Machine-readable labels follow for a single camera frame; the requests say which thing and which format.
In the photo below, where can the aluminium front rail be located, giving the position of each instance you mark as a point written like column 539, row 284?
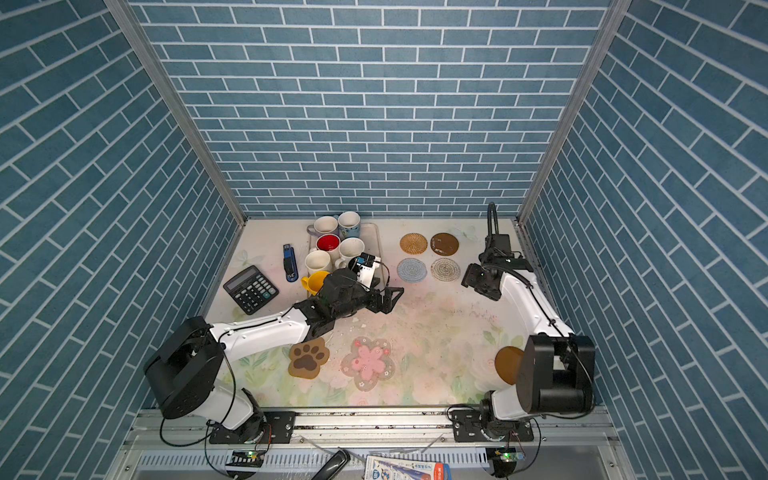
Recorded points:
column 586, row 448

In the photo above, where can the black mug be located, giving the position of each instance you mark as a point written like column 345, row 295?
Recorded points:
column 364, row 266

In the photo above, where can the brown paw print coaster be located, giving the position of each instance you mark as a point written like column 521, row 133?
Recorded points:
column 307, row 358

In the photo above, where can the blue white printed package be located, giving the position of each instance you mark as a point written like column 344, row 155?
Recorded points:
column 382, row 468

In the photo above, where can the yellow mug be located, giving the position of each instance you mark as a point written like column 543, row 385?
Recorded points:
column 314, row 282

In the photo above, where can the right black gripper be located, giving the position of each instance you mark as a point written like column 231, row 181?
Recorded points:
column 472, row 276

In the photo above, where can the beige serving tray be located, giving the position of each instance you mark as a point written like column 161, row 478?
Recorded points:
column 369, row 234

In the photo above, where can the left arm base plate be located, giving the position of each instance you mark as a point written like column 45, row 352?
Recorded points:
column 270, row 427

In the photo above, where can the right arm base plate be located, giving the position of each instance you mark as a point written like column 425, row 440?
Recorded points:
column 471, row 426

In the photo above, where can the black calculator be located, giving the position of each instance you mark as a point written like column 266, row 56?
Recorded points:
column 250, row 289

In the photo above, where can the green circuit board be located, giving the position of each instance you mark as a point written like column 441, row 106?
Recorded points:
column 245, row 459

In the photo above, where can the blue stapler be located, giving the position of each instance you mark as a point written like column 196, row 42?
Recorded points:
column 290, row 264

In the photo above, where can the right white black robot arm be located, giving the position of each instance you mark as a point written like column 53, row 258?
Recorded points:
column 556, row 374

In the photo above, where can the blue grey woven coaster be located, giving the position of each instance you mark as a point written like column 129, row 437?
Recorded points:
column 411, row 270

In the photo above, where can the light blue floral mug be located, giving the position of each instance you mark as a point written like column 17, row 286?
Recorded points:
column 349, row 224

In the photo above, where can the red inside mug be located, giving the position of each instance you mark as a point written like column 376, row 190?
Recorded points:
column 329, row 243

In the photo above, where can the brown cork round coaster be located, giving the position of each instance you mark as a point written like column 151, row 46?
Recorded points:
column 507, row 363

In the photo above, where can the cream white mug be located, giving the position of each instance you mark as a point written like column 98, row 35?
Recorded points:
column 318, row 261

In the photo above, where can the dark brown wooden coaster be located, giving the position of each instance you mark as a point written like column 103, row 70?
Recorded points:
column 444, row 244

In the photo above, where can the black handheld device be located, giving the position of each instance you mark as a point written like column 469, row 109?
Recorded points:
column 333, row 466

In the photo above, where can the pink flower coaster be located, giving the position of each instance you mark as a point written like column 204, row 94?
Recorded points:
column 368, row 363

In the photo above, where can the white speckled mug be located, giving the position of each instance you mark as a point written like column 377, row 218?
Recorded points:
column 349, row 249

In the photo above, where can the white mug grey handle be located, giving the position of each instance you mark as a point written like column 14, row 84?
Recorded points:
column 323, row 226

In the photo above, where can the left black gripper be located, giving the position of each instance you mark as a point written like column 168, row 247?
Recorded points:
column 386, row 306

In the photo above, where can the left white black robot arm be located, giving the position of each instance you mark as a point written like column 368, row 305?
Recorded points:
column 183, row 372

